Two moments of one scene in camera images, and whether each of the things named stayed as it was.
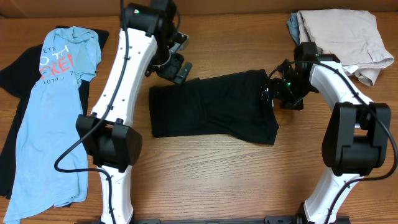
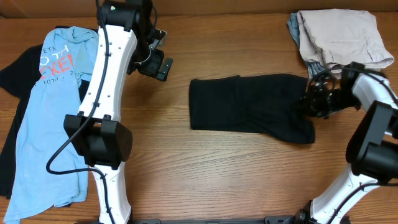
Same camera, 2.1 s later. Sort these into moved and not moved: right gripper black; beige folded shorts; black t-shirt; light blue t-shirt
Moved: right gripper black; black t-shirt
Not moved: light blue t-shirt; beige folded shorts
